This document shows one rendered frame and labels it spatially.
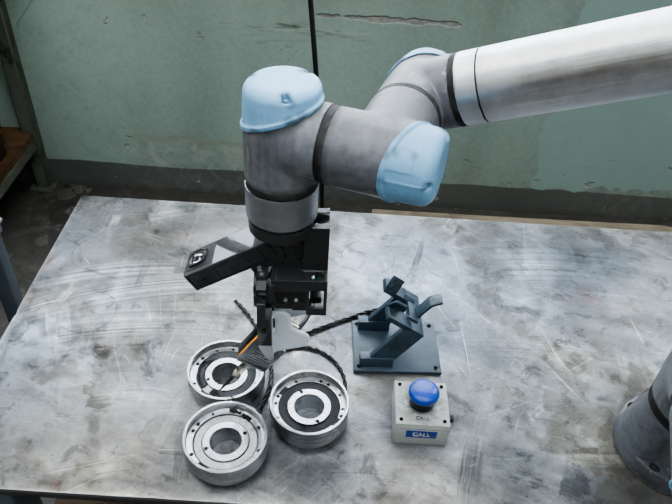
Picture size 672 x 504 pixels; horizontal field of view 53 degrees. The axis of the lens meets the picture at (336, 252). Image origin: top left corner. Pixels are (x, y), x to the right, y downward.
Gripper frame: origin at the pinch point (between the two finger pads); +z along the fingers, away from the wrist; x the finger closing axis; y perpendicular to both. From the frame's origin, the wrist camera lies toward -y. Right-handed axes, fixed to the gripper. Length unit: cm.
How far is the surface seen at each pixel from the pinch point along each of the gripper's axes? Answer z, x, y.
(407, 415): 8.7, -4.2, 18.3
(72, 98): 55, 164, -81
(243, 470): 9.6, -11.9, -2.0
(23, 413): 13.1, -1.8, -32.2
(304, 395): 10.4, 0.0, 5.0
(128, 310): 13.1, 17.7, -22.8
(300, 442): 10.9, -7.0, 4.7
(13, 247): 93, 125, -98
